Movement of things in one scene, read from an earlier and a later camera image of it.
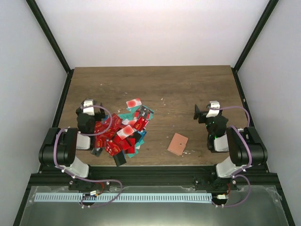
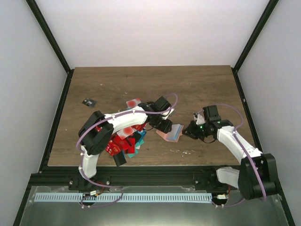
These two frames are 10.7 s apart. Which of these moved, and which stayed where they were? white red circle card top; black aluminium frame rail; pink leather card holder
Moved: pink leather card holder
Stayed: black aluminium frame rail; white red circle card top
